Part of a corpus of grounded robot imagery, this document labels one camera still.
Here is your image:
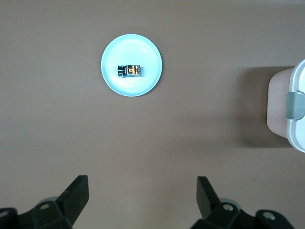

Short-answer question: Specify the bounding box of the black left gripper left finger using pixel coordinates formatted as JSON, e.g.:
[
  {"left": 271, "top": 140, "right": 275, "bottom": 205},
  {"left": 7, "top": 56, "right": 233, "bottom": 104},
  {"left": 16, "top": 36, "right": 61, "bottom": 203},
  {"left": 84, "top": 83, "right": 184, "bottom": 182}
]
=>
[{"left": 0, "top": 176, "right": 90, "bottom": 229}]

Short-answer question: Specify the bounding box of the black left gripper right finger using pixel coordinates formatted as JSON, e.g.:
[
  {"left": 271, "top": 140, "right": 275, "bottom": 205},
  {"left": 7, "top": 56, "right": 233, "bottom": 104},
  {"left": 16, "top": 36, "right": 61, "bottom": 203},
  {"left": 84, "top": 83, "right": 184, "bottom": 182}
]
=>
[{"left": 192, "top": 176, "right": 293, "bottom": 229}]

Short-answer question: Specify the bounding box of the orange push-button switch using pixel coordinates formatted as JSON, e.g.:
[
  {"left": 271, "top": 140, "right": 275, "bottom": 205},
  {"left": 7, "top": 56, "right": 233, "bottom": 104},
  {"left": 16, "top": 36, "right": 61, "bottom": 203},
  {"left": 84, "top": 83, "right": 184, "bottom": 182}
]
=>
[{"left": 116, "top": 63, "right": 143, "bottom": 78}]

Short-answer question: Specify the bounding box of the white lidded storage box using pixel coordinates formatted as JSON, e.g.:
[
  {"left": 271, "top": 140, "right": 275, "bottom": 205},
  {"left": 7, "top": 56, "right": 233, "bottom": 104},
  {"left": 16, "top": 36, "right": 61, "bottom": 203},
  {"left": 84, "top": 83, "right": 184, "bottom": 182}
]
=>
[{"left": 266, "top": 58, "right": 305, "bottom": 153}]

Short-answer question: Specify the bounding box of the light blue round plate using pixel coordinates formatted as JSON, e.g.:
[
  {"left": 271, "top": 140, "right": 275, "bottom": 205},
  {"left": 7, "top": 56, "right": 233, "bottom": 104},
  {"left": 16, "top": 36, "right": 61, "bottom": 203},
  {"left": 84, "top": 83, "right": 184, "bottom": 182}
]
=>
[{"left": 100, "top": 33, "right": 164, "bottom": 97}]

